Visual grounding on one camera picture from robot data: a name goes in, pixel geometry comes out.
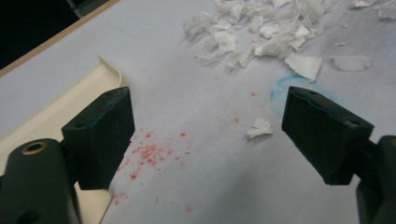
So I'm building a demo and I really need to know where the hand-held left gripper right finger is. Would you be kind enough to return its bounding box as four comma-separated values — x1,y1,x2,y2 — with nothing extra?
281,86,375,186

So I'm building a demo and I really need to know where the small crumpled white paper scrap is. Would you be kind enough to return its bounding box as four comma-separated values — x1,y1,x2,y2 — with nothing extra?
246,117,274,140

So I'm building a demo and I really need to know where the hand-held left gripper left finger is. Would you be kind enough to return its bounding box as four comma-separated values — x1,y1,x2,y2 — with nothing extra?
61,86,135,191

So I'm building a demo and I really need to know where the pile of white paper scraps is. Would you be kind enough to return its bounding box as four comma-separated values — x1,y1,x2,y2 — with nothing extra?
181,0,332,83

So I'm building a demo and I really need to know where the cream plastic dustpan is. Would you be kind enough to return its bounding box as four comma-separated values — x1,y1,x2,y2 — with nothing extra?
0,54,122,224

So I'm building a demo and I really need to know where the wooden table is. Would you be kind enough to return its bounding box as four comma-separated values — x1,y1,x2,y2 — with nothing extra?
0,0,121,78

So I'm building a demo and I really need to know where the white table cover board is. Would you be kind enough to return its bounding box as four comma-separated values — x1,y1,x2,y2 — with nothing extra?
0,0,396,224

